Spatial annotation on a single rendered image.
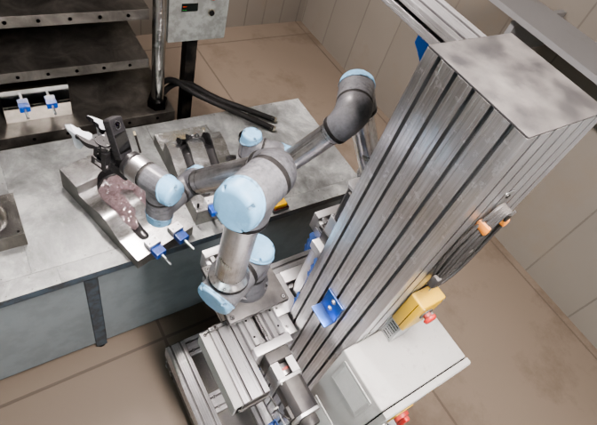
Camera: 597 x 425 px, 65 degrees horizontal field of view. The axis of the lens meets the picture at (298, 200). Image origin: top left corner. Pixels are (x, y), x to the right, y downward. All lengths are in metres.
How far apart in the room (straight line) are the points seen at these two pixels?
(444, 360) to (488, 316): 1.89
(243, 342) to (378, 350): 0.45
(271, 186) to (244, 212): 0.08
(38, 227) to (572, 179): 2.94
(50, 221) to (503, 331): 2.67
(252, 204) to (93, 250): 1.06
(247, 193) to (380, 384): 0.67
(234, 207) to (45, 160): 1.36
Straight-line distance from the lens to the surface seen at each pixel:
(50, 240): 1.98
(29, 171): 2.21
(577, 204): 3.42
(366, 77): 1.52
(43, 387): 2.59
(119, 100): 2.54
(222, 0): 2.44
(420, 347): 1.46
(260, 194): 0.99
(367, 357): 1.38
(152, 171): 1.27
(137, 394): 2.53
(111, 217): 1.90
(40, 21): 2.18
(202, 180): 1.31
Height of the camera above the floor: 2.41
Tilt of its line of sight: 48 degrees down
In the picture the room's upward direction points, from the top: 21 degrees clockwise
